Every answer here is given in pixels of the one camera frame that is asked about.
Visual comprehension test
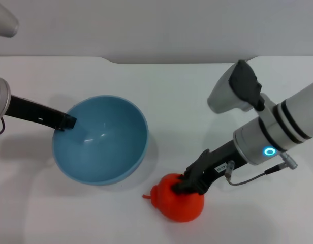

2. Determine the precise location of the orange fruit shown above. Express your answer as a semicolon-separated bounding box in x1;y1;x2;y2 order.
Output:
142;172;205;223

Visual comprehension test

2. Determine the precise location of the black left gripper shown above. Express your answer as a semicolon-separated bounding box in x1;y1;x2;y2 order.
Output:
5;94;78;132

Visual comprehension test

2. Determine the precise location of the blue bowl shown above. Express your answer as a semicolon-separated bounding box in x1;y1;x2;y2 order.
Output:
51;95;150;186

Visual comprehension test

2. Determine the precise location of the right wrist camera housing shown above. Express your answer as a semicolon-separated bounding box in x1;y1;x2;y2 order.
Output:
206;60;265;114

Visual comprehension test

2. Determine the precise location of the silver right gripper cable plug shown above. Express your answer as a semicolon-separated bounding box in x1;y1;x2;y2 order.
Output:
224;160;236;178

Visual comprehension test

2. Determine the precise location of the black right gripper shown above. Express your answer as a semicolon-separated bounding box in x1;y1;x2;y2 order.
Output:
172;139;243;196

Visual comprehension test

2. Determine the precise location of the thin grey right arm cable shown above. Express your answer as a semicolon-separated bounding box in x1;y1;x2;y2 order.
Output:
226;162;283;186

